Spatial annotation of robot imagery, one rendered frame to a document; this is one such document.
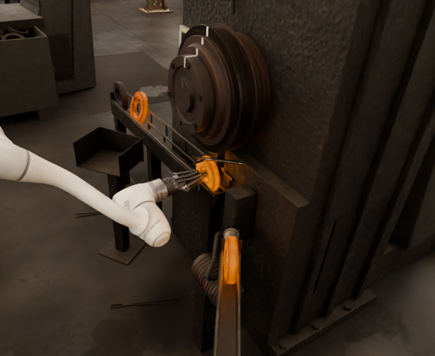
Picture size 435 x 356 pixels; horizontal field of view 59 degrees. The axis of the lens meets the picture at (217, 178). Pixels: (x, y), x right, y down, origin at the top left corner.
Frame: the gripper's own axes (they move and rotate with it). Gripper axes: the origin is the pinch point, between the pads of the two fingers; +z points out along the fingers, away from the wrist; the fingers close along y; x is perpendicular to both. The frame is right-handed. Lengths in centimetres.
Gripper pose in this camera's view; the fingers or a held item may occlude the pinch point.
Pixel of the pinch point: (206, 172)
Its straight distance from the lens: 166.0
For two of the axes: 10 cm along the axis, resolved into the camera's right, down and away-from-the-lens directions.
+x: -0.1, -8.0, -6.0
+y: 5.2, 5.1, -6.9
